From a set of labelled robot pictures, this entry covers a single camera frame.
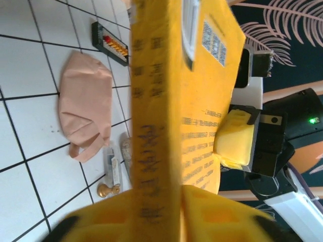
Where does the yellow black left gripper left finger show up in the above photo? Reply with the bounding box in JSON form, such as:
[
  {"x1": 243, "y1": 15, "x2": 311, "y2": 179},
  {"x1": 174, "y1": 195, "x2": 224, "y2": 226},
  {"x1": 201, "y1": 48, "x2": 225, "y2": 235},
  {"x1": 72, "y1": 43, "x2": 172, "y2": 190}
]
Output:
[{"x1": 49, "y1": 190, "x2": 134, "y2": 242}]

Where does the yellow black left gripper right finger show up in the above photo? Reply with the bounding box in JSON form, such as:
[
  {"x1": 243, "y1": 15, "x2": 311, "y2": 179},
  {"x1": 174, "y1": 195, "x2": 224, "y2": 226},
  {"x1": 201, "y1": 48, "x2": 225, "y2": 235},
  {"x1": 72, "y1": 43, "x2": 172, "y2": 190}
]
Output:
[{"x1": 180, "y1": 186, "x2": 301, "y2": 242}]

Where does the yellow book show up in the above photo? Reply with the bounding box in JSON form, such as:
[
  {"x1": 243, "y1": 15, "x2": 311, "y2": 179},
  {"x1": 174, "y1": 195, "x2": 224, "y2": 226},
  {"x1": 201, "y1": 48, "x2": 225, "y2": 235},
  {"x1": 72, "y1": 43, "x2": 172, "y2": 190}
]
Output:
[{"x1": 129, "y1": 0, "x2": 247, "y2": 242}]

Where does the gold chess pawn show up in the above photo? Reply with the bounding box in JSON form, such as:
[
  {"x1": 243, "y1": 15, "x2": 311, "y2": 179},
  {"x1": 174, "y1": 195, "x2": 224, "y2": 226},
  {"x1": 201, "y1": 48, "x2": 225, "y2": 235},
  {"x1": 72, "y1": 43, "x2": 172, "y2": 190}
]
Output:
[{"x1": 97, "y1": 183, "x2": 121, "y2": 199}]

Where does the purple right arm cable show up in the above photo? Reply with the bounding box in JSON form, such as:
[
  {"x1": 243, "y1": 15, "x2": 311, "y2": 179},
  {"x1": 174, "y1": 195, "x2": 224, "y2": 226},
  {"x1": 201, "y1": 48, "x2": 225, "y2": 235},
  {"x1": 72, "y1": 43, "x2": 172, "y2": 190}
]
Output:
[{"x1": 286, "y1": 161, "x2": 319, "y2": 203}]

